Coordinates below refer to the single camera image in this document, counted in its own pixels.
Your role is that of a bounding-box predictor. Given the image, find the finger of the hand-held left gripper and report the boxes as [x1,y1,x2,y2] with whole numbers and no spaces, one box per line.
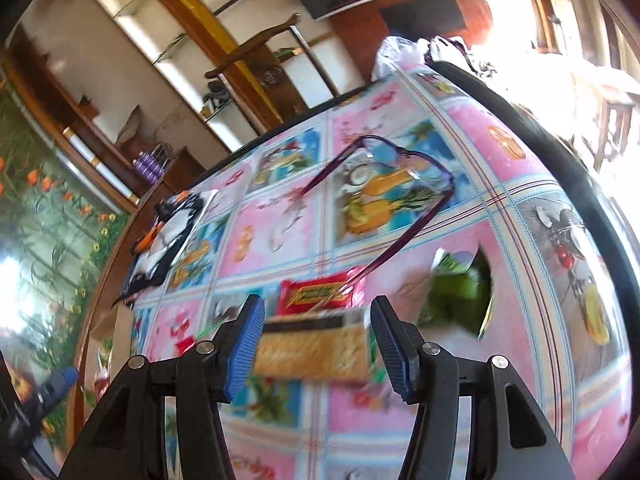
[37,366,80,413]

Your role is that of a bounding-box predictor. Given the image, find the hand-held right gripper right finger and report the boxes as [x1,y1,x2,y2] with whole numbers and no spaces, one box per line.
[370,295,576,480]

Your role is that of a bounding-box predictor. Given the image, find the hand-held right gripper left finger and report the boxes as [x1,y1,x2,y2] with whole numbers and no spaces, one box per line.
[60,294,267,480]

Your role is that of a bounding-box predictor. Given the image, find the pile of mixed snack packets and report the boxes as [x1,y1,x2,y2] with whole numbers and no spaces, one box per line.
[82,337,113,401]

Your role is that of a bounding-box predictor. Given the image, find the tan cracker packet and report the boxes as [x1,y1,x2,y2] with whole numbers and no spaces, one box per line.
[251,309,373,386]

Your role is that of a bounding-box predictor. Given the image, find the green snack packet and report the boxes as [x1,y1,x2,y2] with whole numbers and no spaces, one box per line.
[417,246,496,342]

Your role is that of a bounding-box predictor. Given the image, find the cardboard box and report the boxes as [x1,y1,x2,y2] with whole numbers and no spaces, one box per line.
[74,304,136,411]

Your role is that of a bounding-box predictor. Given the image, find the red snack packet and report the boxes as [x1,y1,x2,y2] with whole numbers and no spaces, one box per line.
[276,269,362,320]

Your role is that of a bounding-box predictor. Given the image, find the black tray with items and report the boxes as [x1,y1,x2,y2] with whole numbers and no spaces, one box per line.
[111,189,220,307]

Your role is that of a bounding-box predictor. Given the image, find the wooden sideboard cabinet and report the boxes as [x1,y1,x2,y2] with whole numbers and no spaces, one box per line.
[0,35,206,211]

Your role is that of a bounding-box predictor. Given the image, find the purple framed glasses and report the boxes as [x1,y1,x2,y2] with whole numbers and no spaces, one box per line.
[285,135,457,303]

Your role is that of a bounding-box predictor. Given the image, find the wooden television cabinet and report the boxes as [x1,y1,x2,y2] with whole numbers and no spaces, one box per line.
[327,0,496,96]

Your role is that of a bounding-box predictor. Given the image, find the wooden chair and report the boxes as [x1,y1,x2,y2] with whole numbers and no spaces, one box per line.
[204,12,341,116]

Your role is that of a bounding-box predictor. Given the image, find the wooden glass shelf unit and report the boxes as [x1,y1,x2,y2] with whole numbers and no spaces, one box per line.
[75,0,301,156]

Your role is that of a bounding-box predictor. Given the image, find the wooden stool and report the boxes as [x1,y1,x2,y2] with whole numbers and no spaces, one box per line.
[572,67,640,173]

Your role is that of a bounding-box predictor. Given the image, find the wooden display shelf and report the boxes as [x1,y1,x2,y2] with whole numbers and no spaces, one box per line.
[517,0,568,56]

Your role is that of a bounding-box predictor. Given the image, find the flower wall poster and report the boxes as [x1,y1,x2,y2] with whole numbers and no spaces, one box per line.
[0,80,133,461]

